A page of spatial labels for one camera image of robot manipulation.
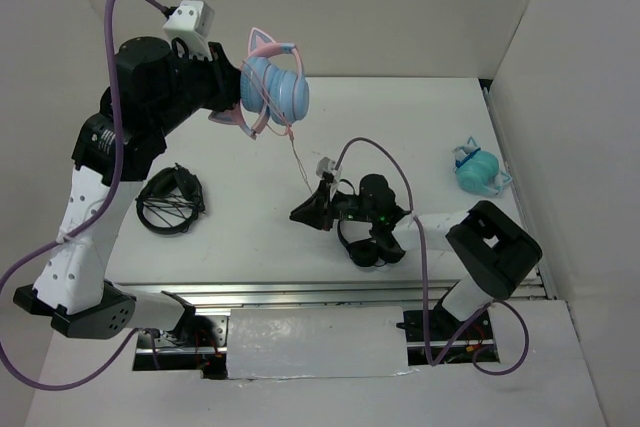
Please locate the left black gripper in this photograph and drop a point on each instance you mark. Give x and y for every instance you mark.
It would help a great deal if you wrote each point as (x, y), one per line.
(225, 79)

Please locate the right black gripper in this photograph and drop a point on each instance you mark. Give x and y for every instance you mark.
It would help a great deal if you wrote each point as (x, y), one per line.
(317, 210)

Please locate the pink blue cat-ear headphones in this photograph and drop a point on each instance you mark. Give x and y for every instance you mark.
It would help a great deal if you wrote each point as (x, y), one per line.
(273, 87)

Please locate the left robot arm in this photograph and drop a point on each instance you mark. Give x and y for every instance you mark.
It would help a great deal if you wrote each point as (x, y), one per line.
(159, 86)

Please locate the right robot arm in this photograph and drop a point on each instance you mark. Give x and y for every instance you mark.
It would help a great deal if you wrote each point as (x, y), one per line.
(495, 251)

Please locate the black on-ear headphones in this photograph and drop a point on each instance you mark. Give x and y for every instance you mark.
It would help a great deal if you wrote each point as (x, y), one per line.
(378, 249)

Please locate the teal cat-ear headphones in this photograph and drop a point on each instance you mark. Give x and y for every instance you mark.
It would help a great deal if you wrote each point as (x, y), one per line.
(478, 171)

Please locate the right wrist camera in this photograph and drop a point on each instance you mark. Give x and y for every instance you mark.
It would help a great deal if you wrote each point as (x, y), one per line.
(328, 170)

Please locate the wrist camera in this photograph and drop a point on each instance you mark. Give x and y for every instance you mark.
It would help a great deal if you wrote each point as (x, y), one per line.
(328, 170)
(187, 28)

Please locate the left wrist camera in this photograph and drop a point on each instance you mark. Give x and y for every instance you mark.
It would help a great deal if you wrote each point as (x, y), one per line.
(187, 28)

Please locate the black headphones with cable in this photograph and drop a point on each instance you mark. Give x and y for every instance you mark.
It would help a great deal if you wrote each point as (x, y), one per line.
(171, 201)

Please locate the aluminium rail frame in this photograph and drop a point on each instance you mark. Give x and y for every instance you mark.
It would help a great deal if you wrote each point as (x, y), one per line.
(245, 251)

